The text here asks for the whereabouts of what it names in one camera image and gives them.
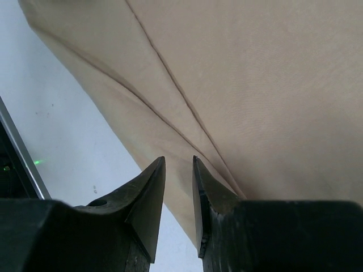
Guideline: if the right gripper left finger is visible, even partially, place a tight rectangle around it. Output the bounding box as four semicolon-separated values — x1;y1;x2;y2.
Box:
1;156;166;271

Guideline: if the beige t shirt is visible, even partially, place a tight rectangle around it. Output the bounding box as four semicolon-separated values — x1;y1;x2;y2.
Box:
19;1;362;243

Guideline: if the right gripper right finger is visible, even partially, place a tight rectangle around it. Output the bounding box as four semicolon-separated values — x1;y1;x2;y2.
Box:
193;157;362;271

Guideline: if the aluminium frame rail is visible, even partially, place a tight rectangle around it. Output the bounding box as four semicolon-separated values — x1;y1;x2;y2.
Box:
1;101;51;199

